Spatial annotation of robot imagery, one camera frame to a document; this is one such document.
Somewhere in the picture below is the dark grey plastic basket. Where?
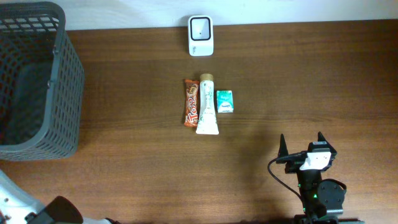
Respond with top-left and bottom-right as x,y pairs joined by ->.
1,2 -> 85,161

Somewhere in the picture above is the white bamboo print tube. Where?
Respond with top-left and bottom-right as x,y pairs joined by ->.
196,73 -> 219,135

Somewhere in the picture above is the white barcode scanner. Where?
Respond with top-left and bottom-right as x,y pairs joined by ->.
188,15 -> 214,57

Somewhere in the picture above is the green white tissue pack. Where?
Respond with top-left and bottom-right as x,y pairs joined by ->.
216,90 -> 234,113

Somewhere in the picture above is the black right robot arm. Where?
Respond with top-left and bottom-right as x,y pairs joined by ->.
271,132 -> 362,224

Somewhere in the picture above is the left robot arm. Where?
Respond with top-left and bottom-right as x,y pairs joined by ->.
1,172 -> 120,224

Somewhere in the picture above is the red orange chocolate bar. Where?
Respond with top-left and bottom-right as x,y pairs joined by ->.
184,80 -> 199,127

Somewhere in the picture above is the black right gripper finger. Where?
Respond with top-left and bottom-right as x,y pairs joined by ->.
277,134 -> 289,159
318,131 -> 337,170

